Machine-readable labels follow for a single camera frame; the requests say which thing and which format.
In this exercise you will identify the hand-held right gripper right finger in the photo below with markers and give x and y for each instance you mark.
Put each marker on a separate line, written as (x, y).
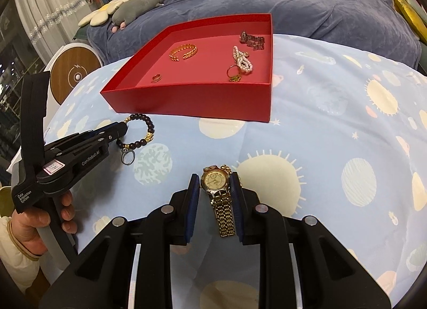
(236, 202)

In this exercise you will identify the person's left hand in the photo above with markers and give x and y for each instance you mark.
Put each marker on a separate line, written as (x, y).
(28, 232)

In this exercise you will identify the cream flower cushion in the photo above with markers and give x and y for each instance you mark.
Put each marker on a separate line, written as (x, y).
(100, 17)

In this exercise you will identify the silver wristwatch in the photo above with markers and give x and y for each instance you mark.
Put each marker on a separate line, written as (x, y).
(252, 41)

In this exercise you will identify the grey plush toy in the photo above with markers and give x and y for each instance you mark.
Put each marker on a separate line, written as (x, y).
(136, 5)

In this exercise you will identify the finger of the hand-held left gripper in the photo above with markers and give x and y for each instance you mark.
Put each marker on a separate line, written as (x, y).
(101, 127)
(113, 132)

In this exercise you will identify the round wooden stool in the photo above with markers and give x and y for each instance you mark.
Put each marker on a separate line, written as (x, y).
(66, 72)

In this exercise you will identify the gold wristwatch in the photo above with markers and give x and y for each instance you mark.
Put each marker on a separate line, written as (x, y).
(215, 180)

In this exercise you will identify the white curtain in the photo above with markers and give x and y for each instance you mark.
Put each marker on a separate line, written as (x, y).
(43, 22)

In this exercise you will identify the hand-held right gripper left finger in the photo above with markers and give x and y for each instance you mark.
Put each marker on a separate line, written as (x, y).
(191, 209)

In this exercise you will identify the yellow cushion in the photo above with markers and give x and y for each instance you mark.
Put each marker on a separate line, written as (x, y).
(408, 12)

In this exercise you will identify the person's left forearm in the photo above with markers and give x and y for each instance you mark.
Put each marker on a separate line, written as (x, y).
(13, 262)

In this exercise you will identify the red cardboard box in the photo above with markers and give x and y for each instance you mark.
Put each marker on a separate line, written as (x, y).
(200, 102)

